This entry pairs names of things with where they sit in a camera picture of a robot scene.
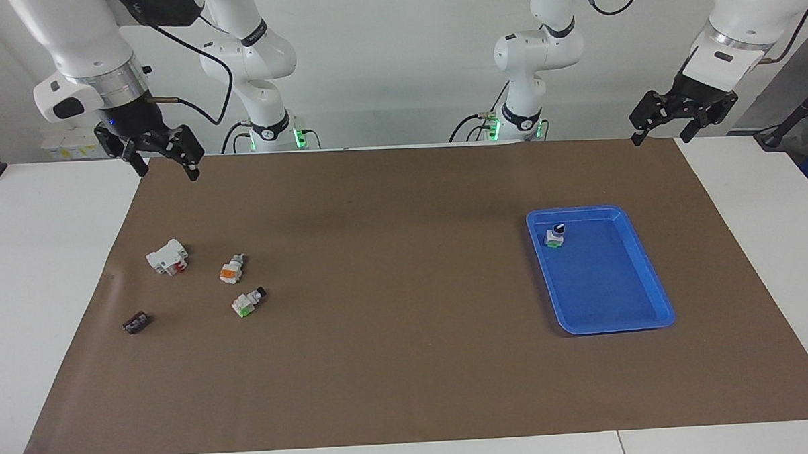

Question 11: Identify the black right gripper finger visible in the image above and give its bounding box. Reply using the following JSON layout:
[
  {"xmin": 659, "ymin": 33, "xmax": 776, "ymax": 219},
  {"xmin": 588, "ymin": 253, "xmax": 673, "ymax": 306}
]
[
  {"xmin": 94, "ymin": 121, "xmax": 152, "ymax": 180},
  {"xmin": 152, "ymin": 124, "xmax": 207, "ymax": 183}
]

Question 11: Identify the brown table mat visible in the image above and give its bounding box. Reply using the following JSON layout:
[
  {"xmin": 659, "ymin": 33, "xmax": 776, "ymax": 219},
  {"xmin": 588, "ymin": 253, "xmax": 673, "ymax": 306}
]
[{"xmin": 9, "ymin": 131, "xmax": 808, "ymax": 454}]

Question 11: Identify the blue plastic tray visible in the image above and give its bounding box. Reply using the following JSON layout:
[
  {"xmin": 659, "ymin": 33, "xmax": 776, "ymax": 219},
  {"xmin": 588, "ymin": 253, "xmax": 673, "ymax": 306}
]
[{"xmin": 525, "ymin": 203, "xmax": 676, "ymax": 338}]

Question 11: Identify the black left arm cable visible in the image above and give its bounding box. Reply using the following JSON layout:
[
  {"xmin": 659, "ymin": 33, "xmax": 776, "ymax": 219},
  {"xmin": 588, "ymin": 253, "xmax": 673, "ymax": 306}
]
[{"xmin": 578, "ymin": 0, "xmax": 808, "ymax": 72}]

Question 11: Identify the white circuit breaker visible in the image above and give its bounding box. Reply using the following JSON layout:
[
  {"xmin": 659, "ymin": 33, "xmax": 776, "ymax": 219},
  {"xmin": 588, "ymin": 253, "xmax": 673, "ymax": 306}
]
[{"xmin": 144, "ymin": 238, "xmax": 191, "ymax": 277}]

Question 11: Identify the black stand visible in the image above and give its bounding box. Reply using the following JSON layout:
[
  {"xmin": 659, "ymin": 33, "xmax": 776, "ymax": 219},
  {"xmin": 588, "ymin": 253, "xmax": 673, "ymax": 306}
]
[{"xmin": 752, "ymin": 79, "xmax": 808, "ymax": 152}]

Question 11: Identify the white box device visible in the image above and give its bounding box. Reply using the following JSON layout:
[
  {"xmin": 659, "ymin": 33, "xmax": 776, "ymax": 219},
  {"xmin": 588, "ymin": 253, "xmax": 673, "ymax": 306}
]
[{"xmin": 40, "ymin": 124, "xmax": 118, "ymax": 162}]

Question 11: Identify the black left base cable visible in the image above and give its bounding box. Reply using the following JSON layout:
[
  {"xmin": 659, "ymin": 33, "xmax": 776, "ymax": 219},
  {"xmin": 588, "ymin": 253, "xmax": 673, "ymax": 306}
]
[{"xmin": 447, "ymin": 81, "xmax": 513, "ymax": 144}]

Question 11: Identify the orange-based push button switch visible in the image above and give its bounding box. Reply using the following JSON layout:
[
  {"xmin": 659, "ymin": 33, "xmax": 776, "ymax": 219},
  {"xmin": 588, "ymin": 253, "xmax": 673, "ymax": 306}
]
[{"xmin": 218, "ymin": 253, "xmax": 247, "ymax": 286}]

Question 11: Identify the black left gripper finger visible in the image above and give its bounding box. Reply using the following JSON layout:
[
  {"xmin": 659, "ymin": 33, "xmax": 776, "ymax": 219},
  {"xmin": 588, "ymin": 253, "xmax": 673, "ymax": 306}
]
[
  {"xmin": 678, "ymin": 104, "xmax": 728, "ymax": 145},
  {"xmin": 627, "ymin": 89, "xmax": 678, "ymax": 146}
]

